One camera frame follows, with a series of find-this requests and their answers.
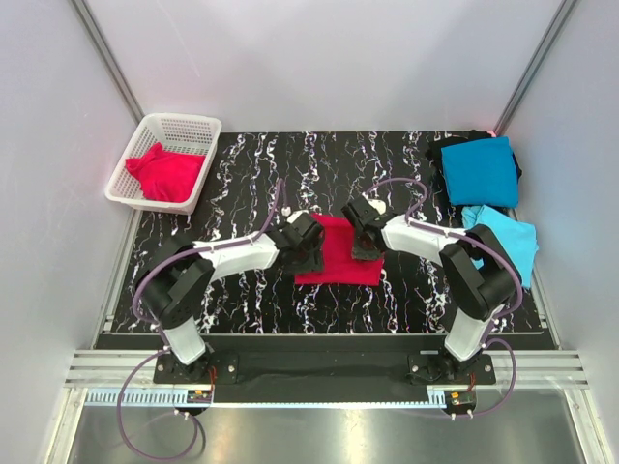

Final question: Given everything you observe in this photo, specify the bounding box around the aluminium corner post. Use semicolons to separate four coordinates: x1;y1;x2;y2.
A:
493;0;579;135
69;0;144;124

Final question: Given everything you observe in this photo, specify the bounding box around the right aluminium corner post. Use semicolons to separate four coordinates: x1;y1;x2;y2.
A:
493;0;579;135

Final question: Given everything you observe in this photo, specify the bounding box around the red t shirt in basket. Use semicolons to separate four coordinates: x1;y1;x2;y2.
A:
125;142;204;203

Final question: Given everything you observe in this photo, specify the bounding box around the folded light blue t shirt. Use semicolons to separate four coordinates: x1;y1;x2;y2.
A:
462;206;539;289

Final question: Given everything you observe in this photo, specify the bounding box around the red t shirt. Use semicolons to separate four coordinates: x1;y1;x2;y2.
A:
125;142;204;203
294;214;384;286

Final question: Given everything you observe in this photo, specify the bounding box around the left aluminium corner post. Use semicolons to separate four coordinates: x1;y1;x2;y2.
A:
69;0;144;124

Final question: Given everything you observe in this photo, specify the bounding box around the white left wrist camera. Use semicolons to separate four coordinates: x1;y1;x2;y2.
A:
281;206;309;223

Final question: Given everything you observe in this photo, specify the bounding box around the aluminium frame rail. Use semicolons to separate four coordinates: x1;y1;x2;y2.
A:
65;350;588;390

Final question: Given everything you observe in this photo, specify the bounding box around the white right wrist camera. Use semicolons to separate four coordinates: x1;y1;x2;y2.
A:
368;199;387;215

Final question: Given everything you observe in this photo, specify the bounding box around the white plastic basket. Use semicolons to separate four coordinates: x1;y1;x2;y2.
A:
105;112;222;215

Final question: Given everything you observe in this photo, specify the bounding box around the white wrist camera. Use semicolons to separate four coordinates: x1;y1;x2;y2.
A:
368;199;387;215
281;206;309;223

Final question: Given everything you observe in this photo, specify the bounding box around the folded teal t shirt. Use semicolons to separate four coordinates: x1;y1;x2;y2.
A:
440;135;522;208

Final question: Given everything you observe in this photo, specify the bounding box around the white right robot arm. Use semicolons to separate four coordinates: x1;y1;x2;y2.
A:
342;196;522;385

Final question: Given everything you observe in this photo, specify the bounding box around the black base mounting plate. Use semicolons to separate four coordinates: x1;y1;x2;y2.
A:
154;334;496;406

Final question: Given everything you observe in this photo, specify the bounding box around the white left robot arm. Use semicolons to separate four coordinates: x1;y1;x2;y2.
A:
133;211;325;383

